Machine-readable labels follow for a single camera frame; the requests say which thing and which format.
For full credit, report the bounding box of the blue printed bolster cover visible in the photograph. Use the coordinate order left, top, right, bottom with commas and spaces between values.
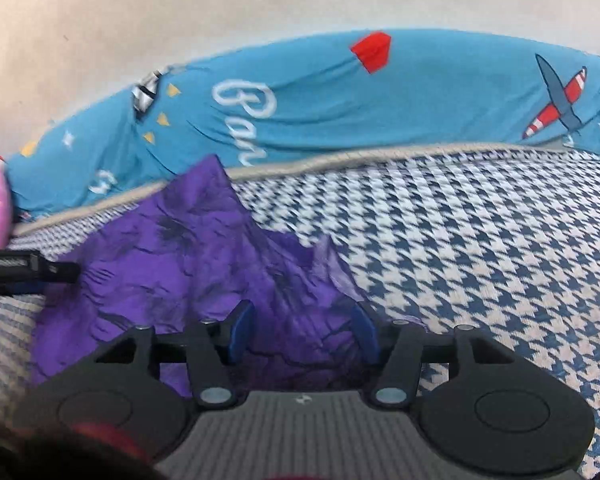
5, 30, 600, 218

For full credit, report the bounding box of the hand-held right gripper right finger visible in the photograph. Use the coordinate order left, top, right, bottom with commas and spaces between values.
350, 304, 516, 407

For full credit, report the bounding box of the purple floral shirt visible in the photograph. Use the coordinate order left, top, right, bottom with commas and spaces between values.
30, 155, 426, 398

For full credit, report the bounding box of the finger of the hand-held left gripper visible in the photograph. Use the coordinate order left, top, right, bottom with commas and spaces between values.
0, 250, 81, 297

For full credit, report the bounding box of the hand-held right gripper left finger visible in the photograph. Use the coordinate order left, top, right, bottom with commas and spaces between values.
95, 300, 256, 407

